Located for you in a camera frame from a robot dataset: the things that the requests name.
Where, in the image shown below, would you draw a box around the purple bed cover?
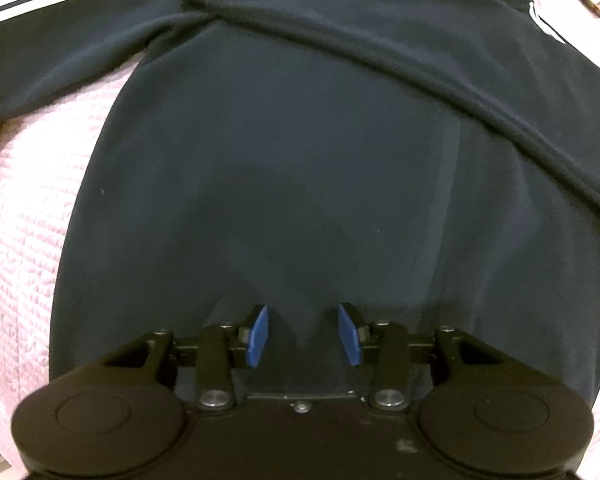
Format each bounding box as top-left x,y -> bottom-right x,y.
0,58 -> 139,468

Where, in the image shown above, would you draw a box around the navy hoodie with white stripes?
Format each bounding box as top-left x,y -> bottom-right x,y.
0,0 -> 600,401

